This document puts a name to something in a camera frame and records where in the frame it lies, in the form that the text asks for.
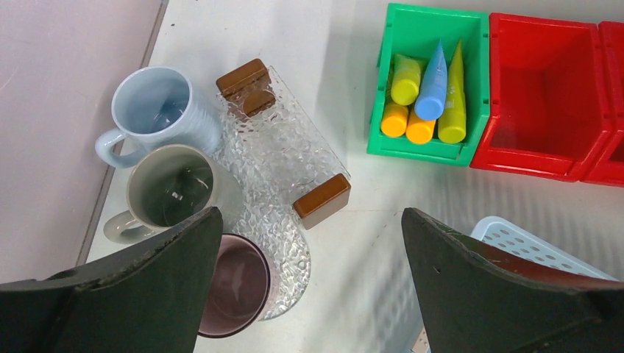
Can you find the yellow toothpaste tube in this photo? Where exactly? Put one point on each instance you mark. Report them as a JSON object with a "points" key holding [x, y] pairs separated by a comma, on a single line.
{"points": [[419, 131], [394, 120]]}

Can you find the glass jar with brown lid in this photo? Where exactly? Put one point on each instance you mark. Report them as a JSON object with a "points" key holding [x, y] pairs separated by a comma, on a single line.
{"points": [[323, 201]]}

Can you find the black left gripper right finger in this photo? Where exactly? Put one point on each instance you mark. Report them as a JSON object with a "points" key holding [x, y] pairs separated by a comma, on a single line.
{"points": [[502, 302]]}

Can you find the blue toothpaste tube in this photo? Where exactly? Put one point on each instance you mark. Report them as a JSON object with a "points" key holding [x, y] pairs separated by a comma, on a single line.
{"points": [[433, 89]]}

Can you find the lime green toothpaste tube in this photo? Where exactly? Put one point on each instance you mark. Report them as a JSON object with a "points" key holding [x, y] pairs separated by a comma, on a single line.
{"points": [[406, 80]]}

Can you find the light blue plastic basket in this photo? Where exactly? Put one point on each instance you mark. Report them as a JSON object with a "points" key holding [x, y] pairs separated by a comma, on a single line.
{"points": [[531, 248]]}

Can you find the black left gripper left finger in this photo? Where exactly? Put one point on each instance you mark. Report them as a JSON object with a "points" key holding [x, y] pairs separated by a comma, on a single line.
{"points": [[148, 297]]}

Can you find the clear textured glass tray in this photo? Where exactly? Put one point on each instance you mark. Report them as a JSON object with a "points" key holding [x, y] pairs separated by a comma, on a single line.
{"points": [[277, 156]]}

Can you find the light blue ceramic mug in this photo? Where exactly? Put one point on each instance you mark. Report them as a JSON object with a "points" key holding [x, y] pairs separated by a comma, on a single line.
{"points": [[157, 106]]}

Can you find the grey ceramic mug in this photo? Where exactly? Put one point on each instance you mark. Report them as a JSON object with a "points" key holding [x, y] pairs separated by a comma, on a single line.
{"points": [[169, 185]]}

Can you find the red plastic bin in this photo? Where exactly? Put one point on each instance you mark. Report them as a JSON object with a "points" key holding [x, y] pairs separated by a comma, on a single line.
{"points": [[549, 110]]}

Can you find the green bin with toothpaste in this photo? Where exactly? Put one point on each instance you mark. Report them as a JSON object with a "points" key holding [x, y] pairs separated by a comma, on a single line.
{"points": [[415, 31]]}

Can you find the pink ceramic mug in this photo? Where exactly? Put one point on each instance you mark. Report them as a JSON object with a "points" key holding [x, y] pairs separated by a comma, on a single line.
{"points": [[244, 286]]}

